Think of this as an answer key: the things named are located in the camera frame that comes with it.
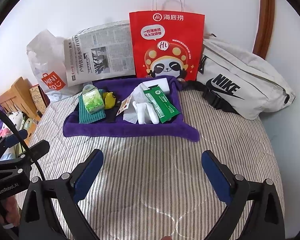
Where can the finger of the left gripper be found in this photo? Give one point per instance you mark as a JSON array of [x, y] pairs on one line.
[[12, 136], [38, 150]]

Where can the white Miniso plastic bag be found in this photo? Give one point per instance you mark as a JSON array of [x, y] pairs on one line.
[[46, 56]]

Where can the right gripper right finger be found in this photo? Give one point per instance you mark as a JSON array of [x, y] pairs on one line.
[[265, 219]]

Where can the brown wooden door frame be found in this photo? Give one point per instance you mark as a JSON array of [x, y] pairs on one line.
[[265, 28]]

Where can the green sachet packet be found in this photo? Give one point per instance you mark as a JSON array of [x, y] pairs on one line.
[[162, 106]]

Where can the red panda paper bag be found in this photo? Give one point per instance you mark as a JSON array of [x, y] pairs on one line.
[[167, 42]]

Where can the white Nike waist bag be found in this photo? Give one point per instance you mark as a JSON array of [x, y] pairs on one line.
[[234, 80]]

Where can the white glove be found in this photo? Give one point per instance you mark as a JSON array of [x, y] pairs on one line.
[[146, 113]]

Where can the white sponge block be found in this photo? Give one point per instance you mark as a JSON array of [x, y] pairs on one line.
[[162, 83]]

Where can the teal striped cloth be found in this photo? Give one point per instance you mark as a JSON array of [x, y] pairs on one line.
[[85, 117]]

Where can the fruit print wipe packet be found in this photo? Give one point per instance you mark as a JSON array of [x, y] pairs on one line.
[[124, 105]]

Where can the folded newspaper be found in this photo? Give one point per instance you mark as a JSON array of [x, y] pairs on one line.
[[100, 52]]

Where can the patterned book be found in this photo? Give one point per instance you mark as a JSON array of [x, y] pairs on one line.
[[40, 99]]

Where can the white paper towel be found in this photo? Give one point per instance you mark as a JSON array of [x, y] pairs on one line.
[[139, 97]]

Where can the person's left hand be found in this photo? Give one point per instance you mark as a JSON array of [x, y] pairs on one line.
[[12, 211]]

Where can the green tissue pack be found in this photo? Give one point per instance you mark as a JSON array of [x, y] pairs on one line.
[[92, 99]]

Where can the yellow mesh pouch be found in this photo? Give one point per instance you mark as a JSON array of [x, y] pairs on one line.
[[109, 100]]

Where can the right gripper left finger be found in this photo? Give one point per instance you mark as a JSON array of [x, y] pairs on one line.
[[38, 217]]

